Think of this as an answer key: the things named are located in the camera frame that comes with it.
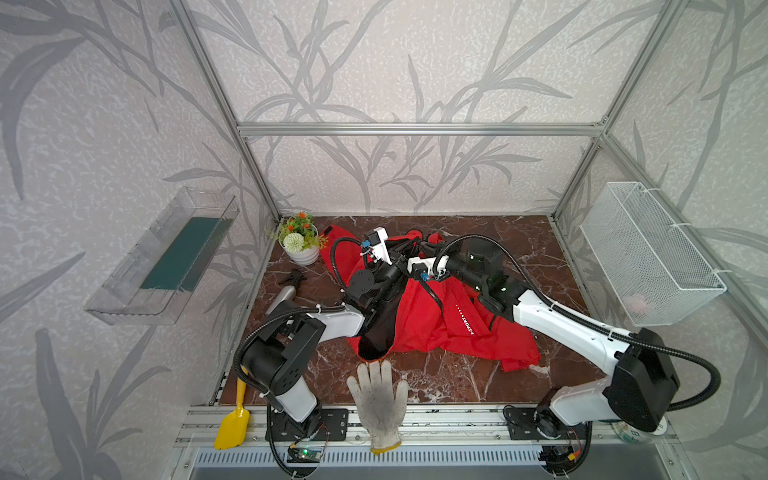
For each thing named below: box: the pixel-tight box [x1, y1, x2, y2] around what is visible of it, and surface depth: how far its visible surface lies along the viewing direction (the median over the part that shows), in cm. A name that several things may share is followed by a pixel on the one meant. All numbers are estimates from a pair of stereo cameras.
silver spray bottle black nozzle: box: [265, 270, 307, 315], surface depth 98 cm
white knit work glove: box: [346, 360, 409, 455], surface depth 79 cm
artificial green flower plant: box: [264, 212, 329, 253], surface depth 98 cm
